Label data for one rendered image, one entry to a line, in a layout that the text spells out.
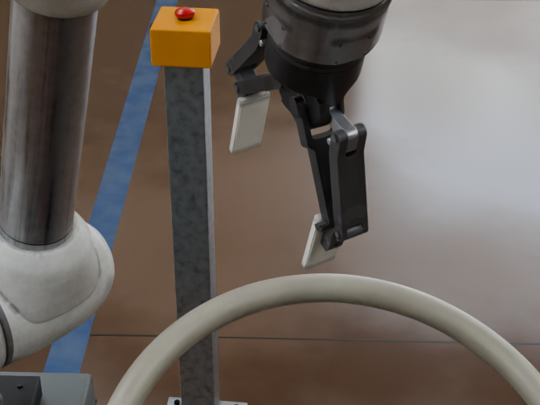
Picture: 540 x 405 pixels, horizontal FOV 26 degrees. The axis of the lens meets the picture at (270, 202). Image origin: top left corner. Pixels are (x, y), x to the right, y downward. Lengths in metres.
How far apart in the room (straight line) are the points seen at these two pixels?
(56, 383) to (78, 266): 0.29
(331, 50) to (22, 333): 0.90
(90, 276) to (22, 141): 0.27
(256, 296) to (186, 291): 1.43
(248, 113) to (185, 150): 1.40
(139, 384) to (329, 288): 0.23
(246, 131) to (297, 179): 2.85
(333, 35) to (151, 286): 2.62
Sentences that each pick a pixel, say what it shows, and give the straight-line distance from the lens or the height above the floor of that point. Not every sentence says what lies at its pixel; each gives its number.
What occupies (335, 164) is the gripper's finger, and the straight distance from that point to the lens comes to 0.89.
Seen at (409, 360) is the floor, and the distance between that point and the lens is 3.14.
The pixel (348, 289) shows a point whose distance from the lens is 1.21.
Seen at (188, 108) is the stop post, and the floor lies 0.90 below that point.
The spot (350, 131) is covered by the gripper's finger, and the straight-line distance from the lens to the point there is 0.87.
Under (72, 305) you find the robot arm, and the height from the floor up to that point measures 1.00.
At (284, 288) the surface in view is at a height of 1.28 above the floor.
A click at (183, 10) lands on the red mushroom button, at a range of 2.31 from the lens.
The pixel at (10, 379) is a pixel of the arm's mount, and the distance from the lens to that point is 1.81.
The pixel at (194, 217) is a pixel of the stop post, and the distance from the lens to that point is 2.50.
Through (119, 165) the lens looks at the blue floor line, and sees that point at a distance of 4.00.
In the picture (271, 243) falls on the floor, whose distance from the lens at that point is 3.57.
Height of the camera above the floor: 1.98
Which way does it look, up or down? 32 degrees down
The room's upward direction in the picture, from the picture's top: straight up
